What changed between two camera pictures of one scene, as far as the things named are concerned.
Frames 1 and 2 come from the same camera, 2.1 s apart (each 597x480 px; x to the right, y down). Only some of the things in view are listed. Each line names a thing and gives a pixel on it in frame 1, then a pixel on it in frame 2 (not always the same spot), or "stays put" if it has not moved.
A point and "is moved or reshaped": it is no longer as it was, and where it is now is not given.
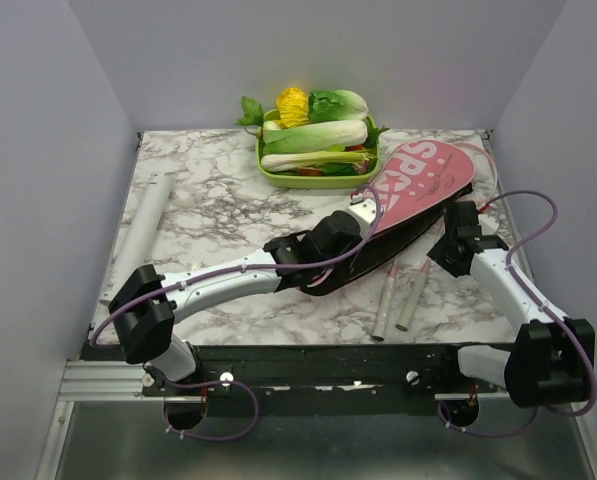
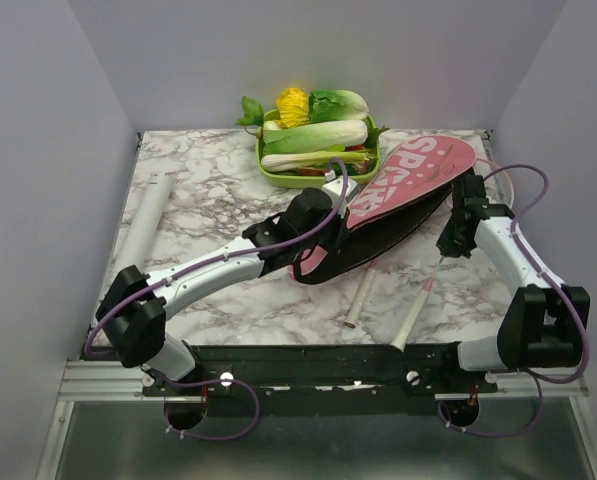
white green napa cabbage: [314, 136] stays put
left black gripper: [350, 226] -> [338, 220]
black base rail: [323, 370] stays put
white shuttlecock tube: [140, 235] stays put
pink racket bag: [416, 184] is moved or reshaped
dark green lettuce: [335, 105] stays put
